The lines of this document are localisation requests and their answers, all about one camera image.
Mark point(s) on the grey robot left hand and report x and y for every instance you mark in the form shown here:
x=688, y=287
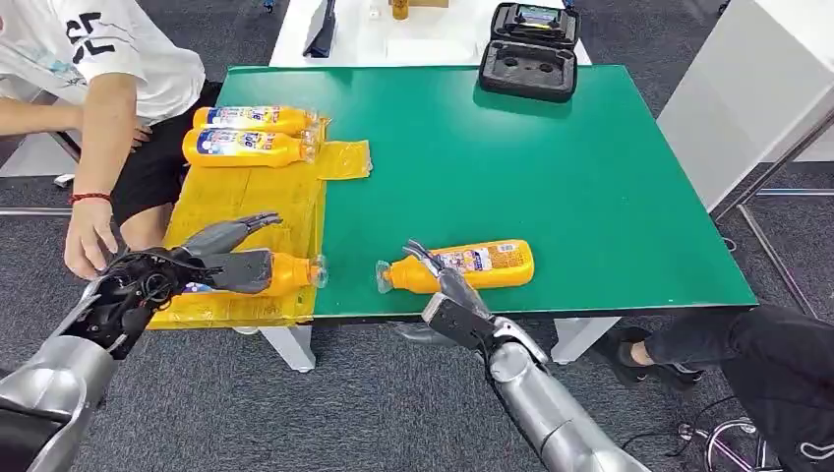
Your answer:
x=241, y=270

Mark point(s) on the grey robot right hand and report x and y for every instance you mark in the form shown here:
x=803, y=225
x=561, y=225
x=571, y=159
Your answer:
x=459, y=290

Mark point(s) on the orange drink bottle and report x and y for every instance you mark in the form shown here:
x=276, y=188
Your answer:
x=247, y=117
x=293, y=273
x=247, y=155
x=495, y=267

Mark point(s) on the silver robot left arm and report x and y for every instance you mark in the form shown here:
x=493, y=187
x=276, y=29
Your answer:
x=65, y=378

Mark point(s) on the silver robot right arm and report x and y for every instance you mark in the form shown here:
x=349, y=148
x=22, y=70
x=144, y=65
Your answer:
x=547, y=404

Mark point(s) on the yellow plastic sheet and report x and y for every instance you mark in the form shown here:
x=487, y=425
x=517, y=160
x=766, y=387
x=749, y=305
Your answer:
x=260, y=195

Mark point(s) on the white table leg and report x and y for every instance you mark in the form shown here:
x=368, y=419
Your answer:
x=293, y=348
x=580, y=339

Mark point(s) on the green table mat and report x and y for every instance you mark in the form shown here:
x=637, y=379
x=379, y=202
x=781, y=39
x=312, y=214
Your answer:
x=586, y=195

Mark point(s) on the person in white shirt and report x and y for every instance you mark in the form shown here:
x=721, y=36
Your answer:
x=104, y=130

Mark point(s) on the small white floor object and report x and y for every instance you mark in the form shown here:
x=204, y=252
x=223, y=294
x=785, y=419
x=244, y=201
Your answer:
x=64, y=181

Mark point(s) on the open black foam case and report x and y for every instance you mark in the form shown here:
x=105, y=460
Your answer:
x=528, y=71

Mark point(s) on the dark flat device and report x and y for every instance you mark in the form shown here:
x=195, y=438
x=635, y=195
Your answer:
x=319, y=29

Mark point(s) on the white table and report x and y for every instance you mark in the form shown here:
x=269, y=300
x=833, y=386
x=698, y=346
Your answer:
x=365, y=39

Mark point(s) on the small amber jar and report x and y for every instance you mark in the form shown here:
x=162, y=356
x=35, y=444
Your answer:
x=399, y=9

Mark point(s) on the cardboard box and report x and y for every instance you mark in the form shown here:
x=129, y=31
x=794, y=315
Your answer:
x=430, y=2

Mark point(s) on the chrome chair base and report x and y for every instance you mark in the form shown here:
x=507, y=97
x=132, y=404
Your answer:
x=723, y=440

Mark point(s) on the person in black clothes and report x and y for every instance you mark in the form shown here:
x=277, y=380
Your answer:
x=769, y=352

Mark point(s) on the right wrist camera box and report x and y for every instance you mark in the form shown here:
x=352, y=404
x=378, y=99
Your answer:
x=456, y=322

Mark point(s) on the grey metal frame table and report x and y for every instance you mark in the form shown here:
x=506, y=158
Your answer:
x=32, y=212

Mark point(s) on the pale table with metal frame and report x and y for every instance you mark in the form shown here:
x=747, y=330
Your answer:
x=749, y=78

